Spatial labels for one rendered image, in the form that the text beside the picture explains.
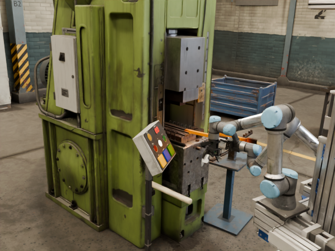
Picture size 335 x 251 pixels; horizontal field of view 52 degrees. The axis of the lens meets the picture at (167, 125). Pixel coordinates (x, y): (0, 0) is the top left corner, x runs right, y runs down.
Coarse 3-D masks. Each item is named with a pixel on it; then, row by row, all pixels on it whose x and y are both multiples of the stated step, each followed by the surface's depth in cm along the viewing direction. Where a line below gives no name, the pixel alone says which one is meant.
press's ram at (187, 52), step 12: (168, 36) 265; (180, 36) 269; (192, 36) 273; (168, 48) 259; (180, 48) 252; (192, 48) 262; (168, 60) 262; (180, 60) 254; (192, 60) 265; (168, 72) 264; (180, 72) 257; (192, 72) 269; (168, 84) 267; (180, 84) 261; (192, 84) 272
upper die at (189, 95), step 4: (196, 88) 277; (168, 92) 276; (172, 92) 273; (176, 92) 270; (180, 92) 267; (184, 92) 267; (188, 92) 271; (192, 92) 275; (196, 92) 279; (168, 96) 276; (172, 96) 274; (176, 96) 271; (180, 96) 268; (184, 96) 268; (188, 96) 272; (192, 96) 276; (196, 96) 280; (172, 100) 274; (176, 100) 272; (180, 100) 269; (184, 100) 269; (188, 100) 273
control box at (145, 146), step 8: (152, 128) 232; (160, 128) 243; (136, 136) 220; (144, 136) 217; (152, 136) 227; (160, 136) 238; (136, 144) 219; (144, 144) 218; (152, 144) 222; (144, 152) 219; (152, 152) 218; (160, 152) 228; (168, 152) 240; (144, 160) 221; (152, 160) 219; (152, 168) 221; (160, 168) 219
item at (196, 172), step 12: (192, 144) 281; (180, 156) 277; (168, 168) 294; (180, 168) 280; (192, 168) 289; (204, 168) 304; (168, 180) 297; (180, 180) 283; (192, 180) 293; (204, 180) 308; (180, 192) 286
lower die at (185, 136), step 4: (168, 124) 303; (172, 124) 306; (164, 128) 294; (168, 128) 295; (172, 128) 295; (176, 128) 292; (184, 128) 293; (188, 128) 295; (168, 132) 288; (172, 132) 288; (176, 132) 285; (180, 132) 286; (184, 132) 286; (188, 132) 284; (168, 136) 286; (172, 136) 283; (176, 136) 280; (180, 136) 279; (184, 136) 280; (188, 136) 284; (192, 136) 289; (176, 140) 281; (180, 140) 278; (184, 140) 281; (188, 140) 286
